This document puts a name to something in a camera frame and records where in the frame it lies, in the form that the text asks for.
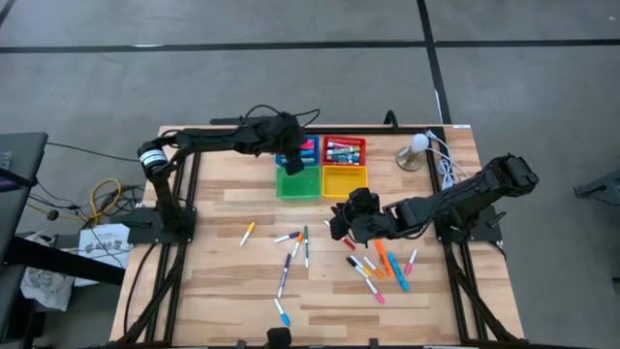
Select blue plastic basket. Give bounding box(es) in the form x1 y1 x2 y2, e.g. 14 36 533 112
274 135 322 169

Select white plastic bag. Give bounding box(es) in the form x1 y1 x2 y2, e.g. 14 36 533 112
19 265 75 312

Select yellow plastic basket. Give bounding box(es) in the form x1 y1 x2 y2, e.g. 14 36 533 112
322 165 370 201

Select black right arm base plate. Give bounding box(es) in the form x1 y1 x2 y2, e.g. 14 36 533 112
433 202 506 243

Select black power strip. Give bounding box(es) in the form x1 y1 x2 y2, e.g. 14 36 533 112
209 115 253 126

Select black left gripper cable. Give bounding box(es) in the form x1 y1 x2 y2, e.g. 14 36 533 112
240 103 322 129

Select red plastic basket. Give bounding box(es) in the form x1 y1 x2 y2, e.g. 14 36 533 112
322 137 367 168

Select yellow floor cable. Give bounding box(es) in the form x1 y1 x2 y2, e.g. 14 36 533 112
89 177 123 225

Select black floor stand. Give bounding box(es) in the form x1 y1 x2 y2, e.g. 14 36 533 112
573 169 620 200

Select black floor cables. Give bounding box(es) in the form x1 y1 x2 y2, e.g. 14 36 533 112
28 140 151 224

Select white bulb lamp wooden base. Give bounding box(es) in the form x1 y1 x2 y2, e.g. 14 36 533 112
395 133 431 173

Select dark-blue-cap thin white marker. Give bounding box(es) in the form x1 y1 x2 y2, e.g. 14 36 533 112
276 252 293 300

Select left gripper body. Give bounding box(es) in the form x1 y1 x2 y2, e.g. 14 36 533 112
256 114 309 159

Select black round object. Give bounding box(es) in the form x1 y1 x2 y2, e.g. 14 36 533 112
265 327 293 349

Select green plastic basket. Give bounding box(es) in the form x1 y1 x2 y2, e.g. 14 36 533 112
275 166 323 202

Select orange Sharpie highlighter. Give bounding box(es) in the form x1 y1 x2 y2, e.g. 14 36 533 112
375 238 396 278

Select blue Sharpie highlighter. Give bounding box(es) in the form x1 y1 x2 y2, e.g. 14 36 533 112
285 149 317 165
387 251 411 293

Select yellow-cap thin white marker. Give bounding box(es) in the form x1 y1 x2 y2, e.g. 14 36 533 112
350 254 374 278
239 221 257 248

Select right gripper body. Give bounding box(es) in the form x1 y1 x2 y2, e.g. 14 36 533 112
348 207 406 243

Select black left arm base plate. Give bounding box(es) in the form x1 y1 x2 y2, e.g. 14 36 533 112
109 206 198 245

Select light-blue-cap thin white marker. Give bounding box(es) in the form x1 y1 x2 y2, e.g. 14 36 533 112
272 297 292 328

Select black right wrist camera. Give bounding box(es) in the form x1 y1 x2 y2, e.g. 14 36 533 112
344 187 382 217

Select red-cap thin white marker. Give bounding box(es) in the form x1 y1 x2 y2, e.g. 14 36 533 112
323 220 357 251

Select white coiled cable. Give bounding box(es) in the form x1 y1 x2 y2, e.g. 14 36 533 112
423 129 466 190

